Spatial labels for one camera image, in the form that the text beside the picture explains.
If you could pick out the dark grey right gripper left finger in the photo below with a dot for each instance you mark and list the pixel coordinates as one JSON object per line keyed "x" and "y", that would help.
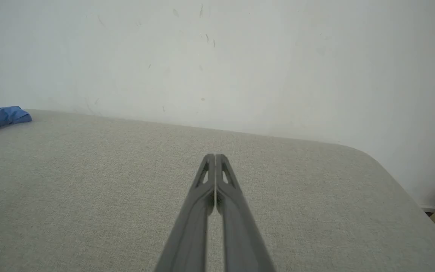
{"x": 189, "y": 234}

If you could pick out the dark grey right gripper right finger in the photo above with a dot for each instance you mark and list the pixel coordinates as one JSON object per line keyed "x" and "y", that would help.
{"x": 240, "y": 234}

